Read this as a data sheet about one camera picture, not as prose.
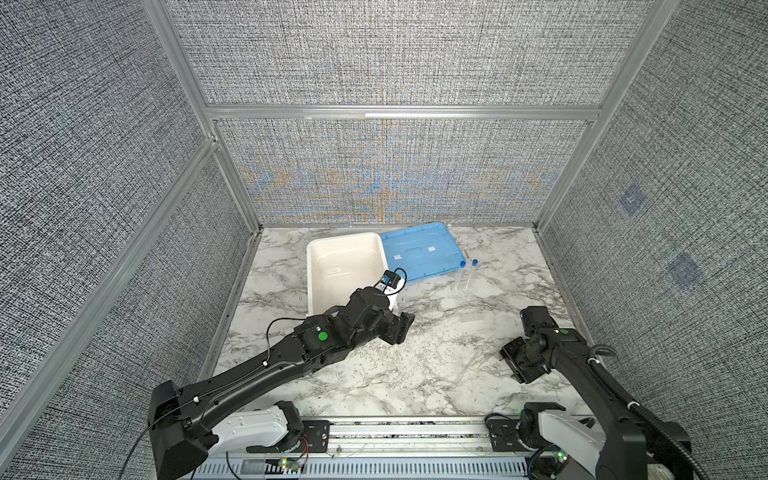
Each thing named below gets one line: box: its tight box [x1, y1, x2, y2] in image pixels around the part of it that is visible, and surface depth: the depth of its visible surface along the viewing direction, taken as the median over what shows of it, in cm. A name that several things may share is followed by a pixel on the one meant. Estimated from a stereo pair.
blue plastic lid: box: [380, 223, 466, 283], surface depth 115 cm
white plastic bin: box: [306, 232, 389, 316], surface depth 97 cm
